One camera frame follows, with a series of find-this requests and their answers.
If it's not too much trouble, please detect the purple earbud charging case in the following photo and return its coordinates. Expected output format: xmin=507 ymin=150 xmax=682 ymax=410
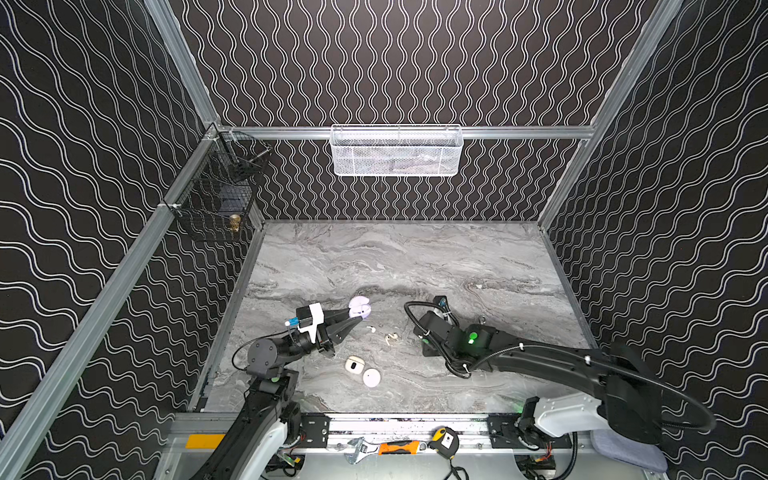
xmin=348 ymin=296 xmax=372 ymax=319

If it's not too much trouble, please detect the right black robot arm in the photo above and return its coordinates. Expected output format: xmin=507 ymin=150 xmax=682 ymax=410
xmin=404 ymin=297 xmax=716 ymax=445

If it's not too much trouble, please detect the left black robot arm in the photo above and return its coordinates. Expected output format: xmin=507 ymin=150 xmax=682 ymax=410
xmin=192 ymin=296 xmax=372 ymax=479

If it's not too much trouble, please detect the cream earbud charging case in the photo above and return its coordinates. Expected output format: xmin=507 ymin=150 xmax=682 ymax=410
xmin=344 ymin=355 xmax=365 ymax=375

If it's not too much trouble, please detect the yellow black tape measure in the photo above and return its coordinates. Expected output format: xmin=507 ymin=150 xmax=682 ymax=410
xmin=427 ymin=426 xmax=460 ymax=460

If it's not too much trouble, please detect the brass fitting in basket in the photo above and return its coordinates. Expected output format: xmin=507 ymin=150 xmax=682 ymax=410
xmin=229 ymin=214 xmax=242 ymax=233

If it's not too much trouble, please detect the yellow label sticker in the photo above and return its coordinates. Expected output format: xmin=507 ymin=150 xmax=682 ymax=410
xmin=185 ymin=434 xmax=225 ymax=450

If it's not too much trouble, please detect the grey cloth pad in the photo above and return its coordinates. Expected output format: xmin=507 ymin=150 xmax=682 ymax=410
xmin=590 ymin=429 xmax=668 ymax=474

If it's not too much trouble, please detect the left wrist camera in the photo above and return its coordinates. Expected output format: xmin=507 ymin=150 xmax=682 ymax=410
xmin=285 ymin=303 xmax=325 ymax=342

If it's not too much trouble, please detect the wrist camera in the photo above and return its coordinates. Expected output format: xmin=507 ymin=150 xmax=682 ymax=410
xmin=285 ymin=303 xmax=325 ymax=342
xmin=433 ymin=295 xmax=450 ymax=315

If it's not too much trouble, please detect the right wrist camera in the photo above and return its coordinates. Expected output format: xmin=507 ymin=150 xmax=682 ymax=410
xmin=433 ymin=295 xmax=450 ymax=315

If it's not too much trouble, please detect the adjustable wrench orange handle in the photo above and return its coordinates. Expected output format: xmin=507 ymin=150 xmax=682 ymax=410
xmin=344 ymin=437 xmax=427 ymax=465

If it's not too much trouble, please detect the black wire basket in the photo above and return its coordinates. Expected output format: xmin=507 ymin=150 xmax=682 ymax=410
xmin=163 ymin=124 xmax=274 ymax=245

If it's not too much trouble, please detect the white wire mesh basket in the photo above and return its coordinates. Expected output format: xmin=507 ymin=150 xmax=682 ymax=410
xmin=329 ymin=124 xmax=464 ymax=177

